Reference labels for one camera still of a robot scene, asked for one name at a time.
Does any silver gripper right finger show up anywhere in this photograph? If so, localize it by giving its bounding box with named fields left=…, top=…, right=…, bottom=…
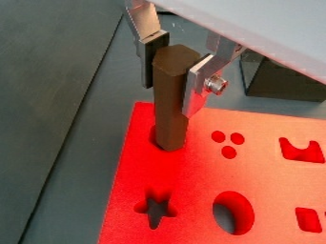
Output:
left=182, top=31, right=246, bottom=118

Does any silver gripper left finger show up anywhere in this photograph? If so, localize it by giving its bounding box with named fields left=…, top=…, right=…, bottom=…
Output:
left=125, top=0, right=170, bottom=89

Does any brown hexagonal peg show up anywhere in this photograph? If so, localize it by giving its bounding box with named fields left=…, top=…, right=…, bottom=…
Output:
left=153, top=45, right=201, bottom=152

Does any dark grey curved holder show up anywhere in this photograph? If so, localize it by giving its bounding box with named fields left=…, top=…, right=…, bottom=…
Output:
left=240, top=50, right=326, bottom=102

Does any red shape-sorting block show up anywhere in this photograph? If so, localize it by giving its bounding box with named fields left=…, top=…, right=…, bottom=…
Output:
left=98, top=102, right=326, bottom=244

